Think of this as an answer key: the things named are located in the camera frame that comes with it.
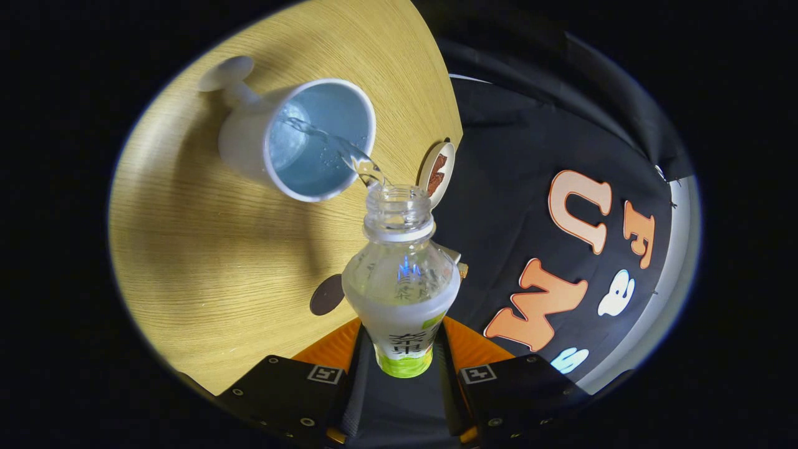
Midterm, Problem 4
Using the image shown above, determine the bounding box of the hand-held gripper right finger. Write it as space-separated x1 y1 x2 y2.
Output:
440 316 590 444

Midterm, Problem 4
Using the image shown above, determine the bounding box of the white cup with handle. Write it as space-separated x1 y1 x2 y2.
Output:
198 56 377 203

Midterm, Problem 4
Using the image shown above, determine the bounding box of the wooden table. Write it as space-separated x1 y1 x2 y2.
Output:
109 0 465 397

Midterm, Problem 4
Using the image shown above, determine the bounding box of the round white plate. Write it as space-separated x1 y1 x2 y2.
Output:
418 140 456 210

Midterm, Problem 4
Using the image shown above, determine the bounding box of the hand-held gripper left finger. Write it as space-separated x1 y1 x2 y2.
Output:
215 317 364 447

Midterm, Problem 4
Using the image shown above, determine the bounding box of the clear juice bottle green label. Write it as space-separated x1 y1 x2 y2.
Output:
342 185 462 379

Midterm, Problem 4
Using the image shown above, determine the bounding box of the dark brown round coaster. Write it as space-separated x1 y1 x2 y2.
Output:
310 274 345 316

